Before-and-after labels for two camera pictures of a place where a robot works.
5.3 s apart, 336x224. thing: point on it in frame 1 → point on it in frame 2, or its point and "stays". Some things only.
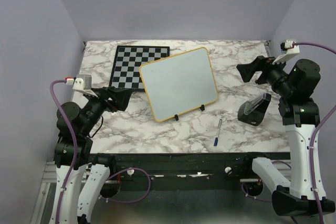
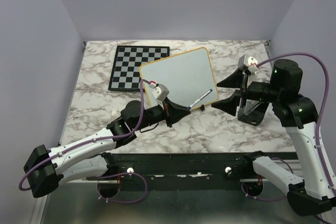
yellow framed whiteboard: [180, 83] stays
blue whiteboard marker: [216, 139] → [189, 107]
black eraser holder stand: [252, 112] stays
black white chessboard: [125, 73] stays
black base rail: [178, 168] stays
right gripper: [261, 63] → [237, 80]
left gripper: [121, 97] → [173, 113]
